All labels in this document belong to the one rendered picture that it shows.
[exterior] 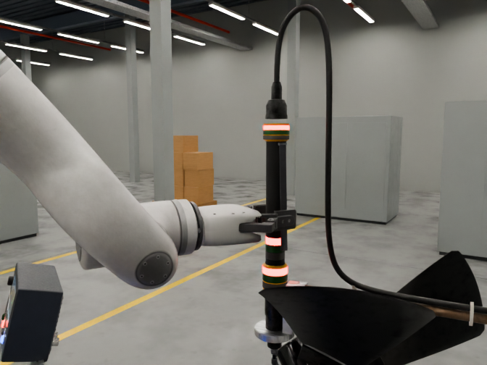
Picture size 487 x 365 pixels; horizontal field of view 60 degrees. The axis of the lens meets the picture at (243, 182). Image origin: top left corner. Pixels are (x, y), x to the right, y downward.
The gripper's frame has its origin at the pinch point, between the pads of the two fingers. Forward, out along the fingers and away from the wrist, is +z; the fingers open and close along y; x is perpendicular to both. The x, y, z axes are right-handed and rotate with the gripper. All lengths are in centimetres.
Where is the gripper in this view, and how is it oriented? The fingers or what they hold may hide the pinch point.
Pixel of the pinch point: (275, 216)
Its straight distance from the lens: 72.1
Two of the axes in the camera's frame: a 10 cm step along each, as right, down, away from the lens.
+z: 8.8, -0.6, 4.8
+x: 0.0, -9.9, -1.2
